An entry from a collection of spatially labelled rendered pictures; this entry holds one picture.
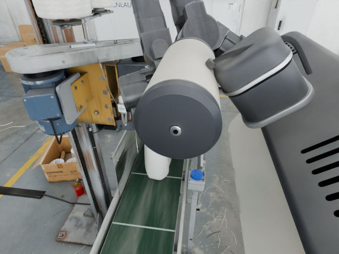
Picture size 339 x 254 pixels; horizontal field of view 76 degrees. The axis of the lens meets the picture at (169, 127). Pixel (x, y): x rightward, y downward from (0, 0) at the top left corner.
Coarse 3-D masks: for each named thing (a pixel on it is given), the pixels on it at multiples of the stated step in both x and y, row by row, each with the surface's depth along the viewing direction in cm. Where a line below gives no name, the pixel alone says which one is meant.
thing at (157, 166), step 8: (144, 144) 150; (144, 152) 153; (152, 152) 144; (152, 160) 148; (160, 160) 148; (168, 160) 160; (152, 168) 153; (160, 168) 152; (168, 168) 161; (152, 176) 158; (160, 176) 158
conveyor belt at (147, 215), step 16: (144, 160) 181; (176, 160) 181; (144, 176) 166; (176, 176) 166; (128, 192) 154; (144, 192) 154; (160, 192) 154; (176, 192) 154; (128, 208) 143; (144, 208) 143; (160, 208) 143; (176, 208) 143; (112, 224) 134; (128, 224) 134; (144, 224) 134; (160, 224) 134; (112, 240) 126; (128, 240) 126; (144, 240) 126; (160, 240) 126
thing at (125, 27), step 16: (128, 0) 320; (160, 0) 314; (208, 0) 306; (224, 0) 303; (240, 0) 300; (112, 16) 335; (128, 16) 332; (224, 16) 314; (96, 32) 352; (112, 32) 349; (128, 32) 346; (176, 32) 336
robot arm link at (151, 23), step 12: (132, 0) 44; (144, 0) 43; (156, 0) 44; (144, 12) 43; (156, 12) 43; (144, 24) 43; (156, 24) 43; (144, 36) 43; (156, 36) 43; (168, 36) 44; (144, 48) 44
